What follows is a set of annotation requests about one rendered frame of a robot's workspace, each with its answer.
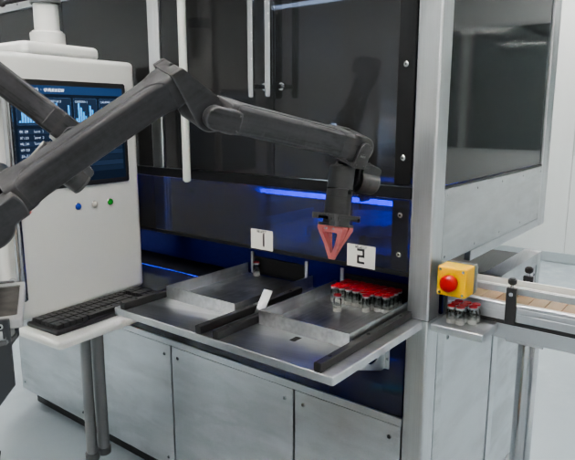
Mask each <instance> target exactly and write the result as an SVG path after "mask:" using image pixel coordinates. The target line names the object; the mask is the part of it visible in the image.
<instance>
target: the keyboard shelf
mask: <svg viewBox="0 0 575 460"><path fill-rule="evenodd" d="M135 322H138V321H135V320H132V319H127V318H124V317H122V316H119V315H118V316H115V317H112V318H109V319H104V320H102V321H99V322H96V323H94V324H91V325H88V326H86V327H83V328H80V329H75V330H72V331H70V332H67V333H65V334H62V335H59V336H56V335H53V334H50V333H47V332H44V331H42V330H39V329H34V328H32V327H29V326H24V327H22V328H19V336H21V337H24V338H27V339H30V340H33V341H36V342H39V343H41V344H44V345H47V346H49V347H51V348H54V349H57V350H64V349H65V348H68V347H71V346H74V345H76V344H79V343H81V342H83V341H86V340H91V339H93V338H96V337H98V336H100V335H103V334H106V333H109V332H111V331H114V330H116V329H120V328H123V327H126V326H128V325H130V324H133V323H135Z"/></svg>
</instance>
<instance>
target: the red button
mask: <svg viewBox="0 0 575 460"><path fill-rule="evenodd" d="M439 285H440V288H441V289H442V290H443V291H444V292H446V293H450V292H453V291H454V290H456V289H457V285H458V283H457V280H456V278H455V277H453V276H451V275H446V276H444V277H442V278H441V279H440V282H439Z"/></svg>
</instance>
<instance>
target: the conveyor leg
mask: <svg viewBox="0 0 575 460"><path fill-rule="evenodd" d="M506 341H508V342H513V343H516V344H518V346H517V368H516V379H515V391H514V403H513V414H512V426H511V437H510V449H509V460H529V459H530V448H531V438H532V427H533V417H534V406H535V396H536V386H537V375H538V355H539V349H541V350H543V349H544V347H540V346H536V345H531V344H527V343H524V342H519V341H515V340H508V339H506Z"/></svg>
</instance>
